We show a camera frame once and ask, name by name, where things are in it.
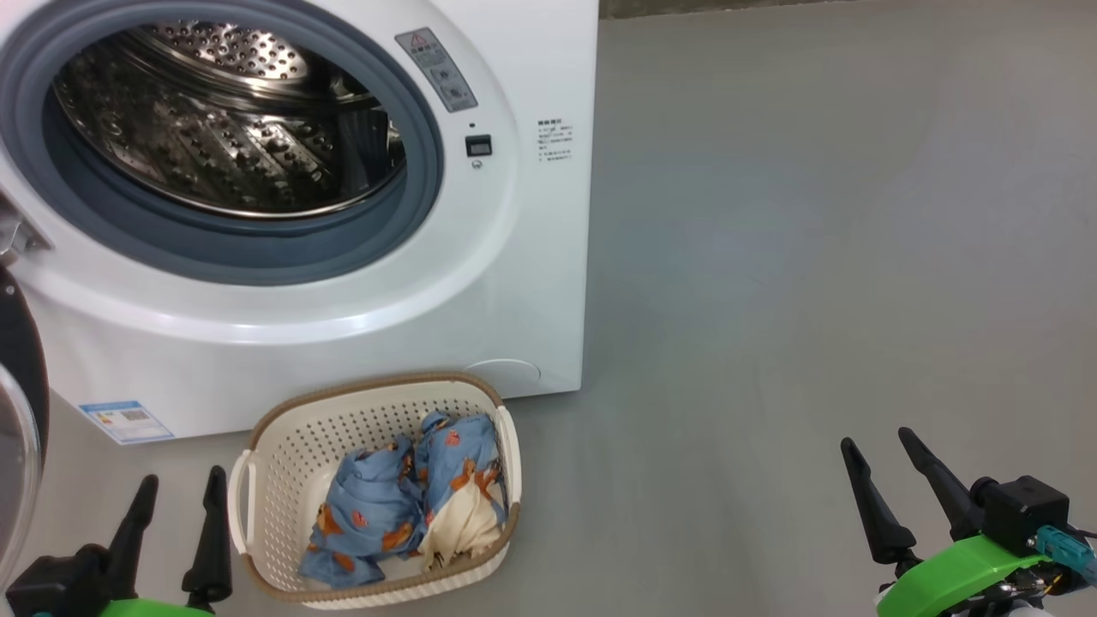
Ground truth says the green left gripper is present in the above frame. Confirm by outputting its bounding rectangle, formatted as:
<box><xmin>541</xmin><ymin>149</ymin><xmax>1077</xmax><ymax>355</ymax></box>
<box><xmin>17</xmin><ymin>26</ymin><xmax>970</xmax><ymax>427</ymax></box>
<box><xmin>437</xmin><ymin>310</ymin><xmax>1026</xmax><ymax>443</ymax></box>
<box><xmin>99</xmin><ymin>466</ymin><xmax>234</xmax><ymax>617</ymax></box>

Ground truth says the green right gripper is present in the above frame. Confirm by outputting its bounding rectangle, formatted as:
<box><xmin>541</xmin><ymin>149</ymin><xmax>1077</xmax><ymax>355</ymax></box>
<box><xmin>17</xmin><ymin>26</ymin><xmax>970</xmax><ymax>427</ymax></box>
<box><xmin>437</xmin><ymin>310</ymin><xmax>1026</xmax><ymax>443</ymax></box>
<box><xmin>840</xmin><ymin>427</ymin><xmax>1051</xmax><ymax>617</ymax></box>

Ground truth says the blue bear-print garment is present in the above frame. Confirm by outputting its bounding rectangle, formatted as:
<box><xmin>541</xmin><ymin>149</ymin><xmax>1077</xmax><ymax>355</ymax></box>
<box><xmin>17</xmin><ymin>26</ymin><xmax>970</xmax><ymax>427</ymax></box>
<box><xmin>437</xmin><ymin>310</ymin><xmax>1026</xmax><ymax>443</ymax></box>
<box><xmin>298</xmin><ymin>411</ymin><xmax>507</xmax><ymax>590</ymax></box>

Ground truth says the black round glass washer door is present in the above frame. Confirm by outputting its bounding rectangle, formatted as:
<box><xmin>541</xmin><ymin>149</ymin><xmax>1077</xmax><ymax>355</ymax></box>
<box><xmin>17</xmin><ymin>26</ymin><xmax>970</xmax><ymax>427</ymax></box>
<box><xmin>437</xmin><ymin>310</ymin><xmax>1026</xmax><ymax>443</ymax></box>
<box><xmin>0</xmin><ymin>266</ymin><xmax>51</xmax><ymax>592</ymax></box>

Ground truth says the grey rubber door gasket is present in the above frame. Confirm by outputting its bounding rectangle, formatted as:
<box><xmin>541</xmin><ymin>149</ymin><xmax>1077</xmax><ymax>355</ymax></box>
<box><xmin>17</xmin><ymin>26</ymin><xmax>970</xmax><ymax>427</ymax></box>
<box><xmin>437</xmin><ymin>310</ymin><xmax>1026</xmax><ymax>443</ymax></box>
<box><xmin>0</xmin><ymin>0</ymin><xmax>445</xmax><ymax>286</ymax></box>

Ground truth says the metal door hinge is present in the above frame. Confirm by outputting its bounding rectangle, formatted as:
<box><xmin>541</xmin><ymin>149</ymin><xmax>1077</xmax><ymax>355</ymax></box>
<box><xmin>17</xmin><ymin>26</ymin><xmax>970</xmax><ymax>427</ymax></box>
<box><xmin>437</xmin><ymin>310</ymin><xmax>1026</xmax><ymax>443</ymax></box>
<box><xmin>0</xmin><ymin>195</ymin><xmax>54</xmax><ymax>260</ymax></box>

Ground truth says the stainless steel washing machine drum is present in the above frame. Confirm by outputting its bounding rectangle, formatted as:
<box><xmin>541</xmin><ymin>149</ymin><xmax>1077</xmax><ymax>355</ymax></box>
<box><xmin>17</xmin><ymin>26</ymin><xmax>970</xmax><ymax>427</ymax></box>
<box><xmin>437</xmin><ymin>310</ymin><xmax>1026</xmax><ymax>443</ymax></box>
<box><xmin>51</xmin><ymin>19</ymin><xmax>408</xmax><ymax>219</ymax></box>

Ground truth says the white front-load washing machine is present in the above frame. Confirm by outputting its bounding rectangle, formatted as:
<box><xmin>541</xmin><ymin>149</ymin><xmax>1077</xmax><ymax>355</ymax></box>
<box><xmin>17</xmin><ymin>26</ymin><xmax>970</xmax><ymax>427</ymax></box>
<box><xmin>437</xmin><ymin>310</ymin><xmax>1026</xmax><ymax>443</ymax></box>
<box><xmin>0</xmin><ymin>0</ymin><xmax>599</xmax><ymax>445</ymax></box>

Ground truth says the blue energy label sticker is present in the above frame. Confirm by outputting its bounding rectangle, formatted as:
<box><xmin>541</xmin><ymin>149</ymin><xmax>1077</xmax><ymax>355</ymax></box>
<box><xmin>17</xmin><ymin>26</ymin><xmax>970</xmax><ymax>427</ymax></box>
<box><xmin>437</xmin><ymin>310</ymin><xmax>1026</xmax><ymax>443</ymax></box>
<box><xmin>79</xmin><ymin>400</ymin><xmax>174</xmax><ymax>445</ymax></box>

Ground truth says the cream plastic laundry basket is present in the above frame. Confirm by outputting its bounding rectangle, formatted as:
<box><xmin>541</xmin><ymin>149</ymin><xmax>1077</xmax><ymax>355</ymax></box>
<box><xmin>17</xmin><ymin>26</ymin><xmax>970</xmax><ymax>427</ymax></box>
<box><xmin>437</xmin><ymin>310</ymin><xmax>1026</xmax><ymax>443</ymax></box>
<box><xmin>227</xmin><ymin>371</ymin><xmax>522</xmax><ymax>610</ymax></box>

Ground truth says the round white filter cover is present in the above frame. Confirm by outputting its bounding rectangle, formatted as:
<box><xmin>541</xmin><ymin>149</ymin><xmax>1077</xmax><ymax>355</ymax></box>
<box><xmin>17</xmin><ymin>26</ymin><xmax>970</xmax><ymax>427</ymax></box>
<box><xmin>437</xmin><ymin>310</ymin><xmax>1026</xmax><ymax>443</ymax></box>
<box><xmin>463</xmin><ymin>358</ymin><xmax>543</xmax><ymax>399</ymax></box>

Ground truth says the grey warning sticker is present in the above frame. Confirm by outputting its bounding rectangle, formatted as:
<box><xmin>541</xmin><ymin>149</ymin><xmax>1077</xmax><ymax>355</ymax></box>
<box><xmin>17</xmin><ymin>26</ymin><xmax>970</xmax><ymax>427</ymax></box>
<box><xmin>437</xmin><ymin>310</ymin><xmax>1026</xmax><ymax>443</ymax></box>
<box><xmin>394</xmin><ymin>27</ymin><xmax>479</xmax><ymax>113</ymax></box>

